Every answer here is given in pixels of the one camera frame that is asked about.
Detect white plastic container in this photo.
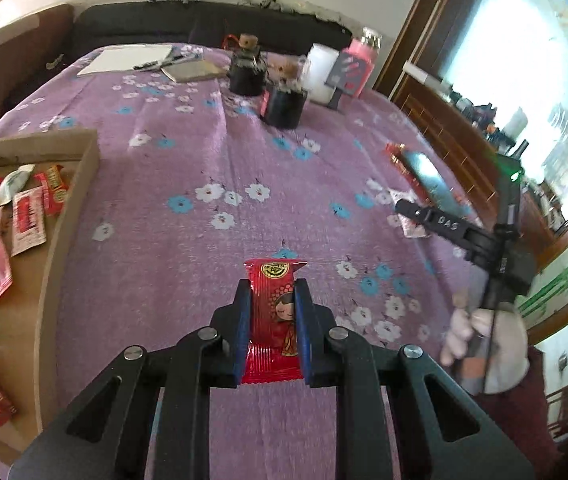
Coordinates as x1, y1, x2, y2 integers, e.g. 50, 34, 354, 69
301, 44, 339, 105

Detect white paper sheet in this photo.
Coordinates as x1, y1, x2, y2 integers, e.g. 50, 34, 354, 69
78, 44, 172, 76

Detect cardboard tray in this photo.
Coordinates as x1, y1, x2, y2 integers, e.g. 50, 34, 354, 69
0, 129, 99, 465

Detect wooden sideboard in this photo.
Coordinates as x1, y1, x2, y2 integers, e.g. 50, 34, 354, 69
373, 0, 568, 271

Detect right gloved hand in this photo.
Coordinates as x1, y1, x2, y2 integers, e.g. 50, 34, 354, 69
439, 290, 529, 396

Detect grey phone stand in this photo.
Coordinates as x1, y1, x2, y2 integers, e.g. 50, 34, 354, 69
326, 51, 373, 110

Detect purple floral tablecloth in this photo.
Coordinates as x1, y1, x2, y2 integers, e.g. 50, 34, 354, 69
0, 41, 490, 480

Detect maroon armchair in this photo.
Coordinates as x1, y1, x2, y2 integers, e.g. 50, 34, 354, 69
0, 3, 77, 137

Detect red cartoon girl snack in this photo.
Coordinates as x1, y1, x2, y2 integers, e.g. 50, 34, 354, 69
243, 258, 307, 384

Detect white red snack packet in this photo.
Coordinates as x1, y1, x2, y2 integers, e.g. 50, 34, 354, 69
11, 186, 46, 257

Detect small red yellow snack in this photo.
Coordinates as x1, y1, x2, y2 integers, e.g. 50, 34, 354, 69
34, 164, 69, 216

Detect tan notebook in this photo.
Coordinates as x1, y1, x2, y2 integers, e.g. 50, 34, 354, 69
161, 60, 227, 82

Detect red packet under phone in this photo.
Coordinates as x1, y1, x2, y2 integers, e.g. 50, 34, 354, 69
384, 143, 430, 202

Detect black sofa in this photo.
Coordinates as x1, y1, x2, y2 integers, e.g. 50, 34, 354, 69
66, 1, 352, 58

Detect black smartphone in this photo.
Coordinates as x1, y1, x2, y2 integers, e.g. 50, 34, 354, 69
402, 151, 465, 217

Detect white green candy packet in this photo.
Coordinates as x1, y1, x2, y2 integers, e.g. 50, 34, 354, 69
0, 164, 35, 207

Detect pink thermos bottle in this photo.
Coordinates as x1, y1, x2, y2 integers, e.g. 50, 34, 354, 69
343, 27, 383, 98

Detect black jar with cork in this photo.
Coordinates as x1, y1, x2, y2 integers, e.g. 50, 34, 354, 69
227, 34, 267, 98
259, 56, 308, 130

